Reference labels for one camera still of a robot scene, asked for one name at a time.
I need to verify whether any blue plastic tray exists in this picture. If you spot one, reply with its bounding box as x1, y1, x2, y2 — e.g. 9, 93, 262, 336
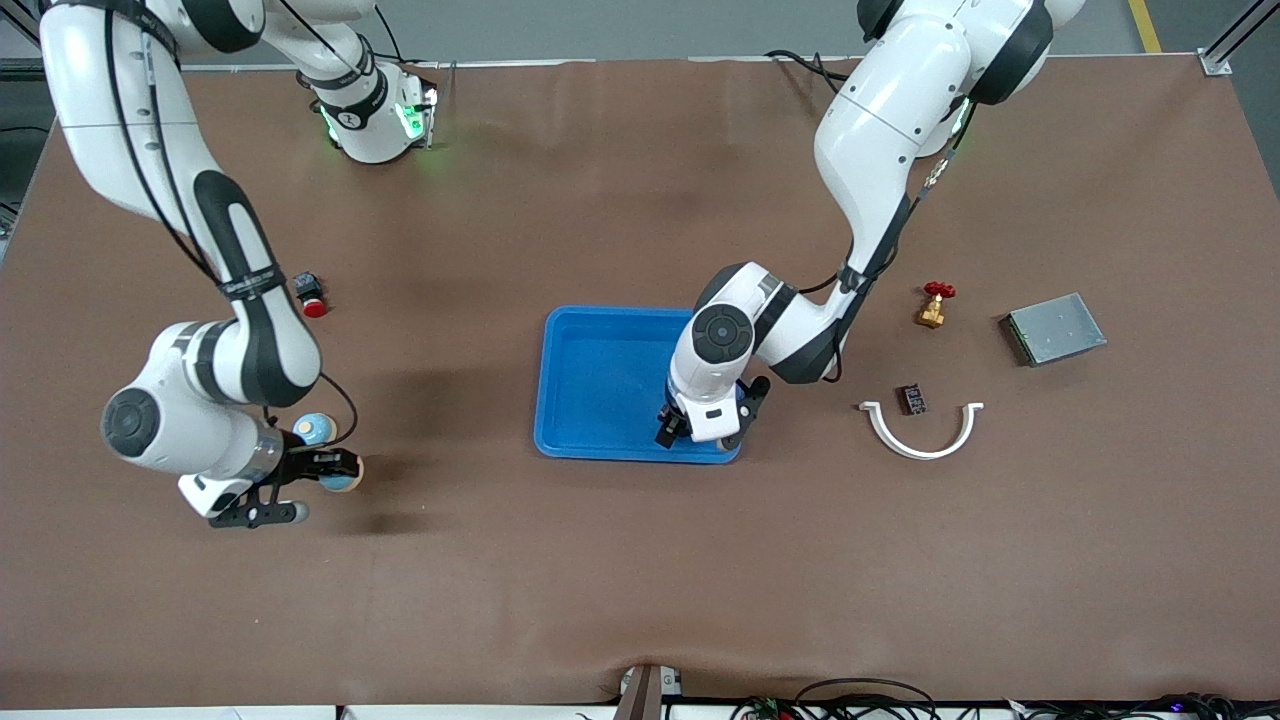
533, 306, 743, 465

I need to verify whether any brown table cover sheet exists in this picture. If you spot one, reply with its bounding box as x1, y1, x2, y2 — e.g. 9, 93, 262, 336
0, 55, 1280, 706

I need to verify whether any white half-round pipe clamp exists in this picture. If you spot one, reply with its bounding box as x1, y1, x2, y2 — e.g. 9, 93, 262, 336
859, 401, 985, 461

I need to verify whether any brass valve red handwheel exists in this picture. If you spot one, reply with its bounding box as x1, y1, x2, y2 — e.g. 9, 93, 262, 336
914, 282, 956, 330

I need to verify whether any green-lit base connector box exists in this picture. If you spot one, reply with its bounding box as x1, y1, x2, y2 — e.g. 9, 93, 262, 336
397, 84, 439, 152

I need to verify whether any silver metal power supply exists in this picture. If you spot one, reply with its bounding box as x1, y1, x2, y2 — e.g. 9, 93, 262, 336
1002, 293, 1108, 368

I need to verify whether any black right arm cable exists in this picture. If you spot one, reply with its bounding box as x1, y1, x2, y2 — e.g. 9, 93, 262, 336
100, 0, 359, 449

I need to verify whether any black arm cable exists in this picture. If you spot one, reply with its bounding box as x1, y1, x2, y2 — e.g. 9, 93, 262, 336
798, 95, 976, 386
100, 0, 359, 449

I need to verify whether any metal camera stand post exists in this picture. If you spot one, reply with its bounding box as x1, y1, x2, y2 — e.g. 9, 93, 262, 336
615, 663, 686, 720

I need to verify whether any black looped cable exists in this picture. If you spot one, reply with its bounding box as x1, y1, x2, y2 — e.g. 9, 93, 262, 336
795, 678, 941, 720

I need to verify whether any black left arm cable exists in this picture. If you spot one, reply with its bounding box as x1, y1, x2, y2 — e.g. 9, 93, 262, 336
798, 95, 976, 386

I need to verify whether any black base power cable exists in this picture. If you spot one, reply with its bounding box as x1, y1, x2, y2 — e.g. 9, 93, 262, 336
765, 48, 853, 97
370, 5, 441, 73

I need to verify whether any tangled black cable bundle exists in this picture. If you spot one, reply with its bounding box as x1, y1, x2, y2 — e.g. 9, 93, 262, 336
1005, 692, 1280, 720

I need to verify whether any aluminium frame profile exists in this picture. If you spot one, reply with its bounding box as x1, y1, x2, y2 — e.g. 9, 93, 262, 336
1198, 0, 1280, 78

